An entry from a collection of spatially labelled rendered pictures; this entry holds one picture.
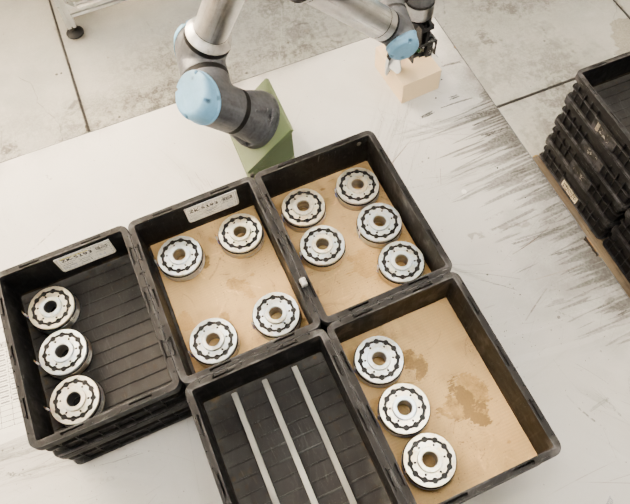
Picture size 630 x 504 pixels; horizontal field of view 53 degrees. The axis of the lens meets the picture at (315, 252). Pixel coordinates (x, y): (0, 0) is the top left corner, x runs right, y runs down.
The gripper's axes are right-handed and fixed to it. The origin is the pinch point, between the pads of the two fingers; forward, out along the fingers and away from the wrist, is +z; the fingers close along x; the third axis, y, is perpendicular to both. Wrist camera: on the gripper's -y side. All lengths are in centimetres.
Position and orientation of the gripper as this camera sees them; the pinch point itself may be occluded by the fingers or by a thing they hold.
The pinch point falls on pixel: (407, 64)
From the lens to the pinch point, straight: 189.4
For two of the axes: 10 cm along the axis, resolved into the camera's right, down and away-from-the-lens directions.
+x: 9.0, -4.1, 1.6
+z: 0.4, 4.5, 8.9
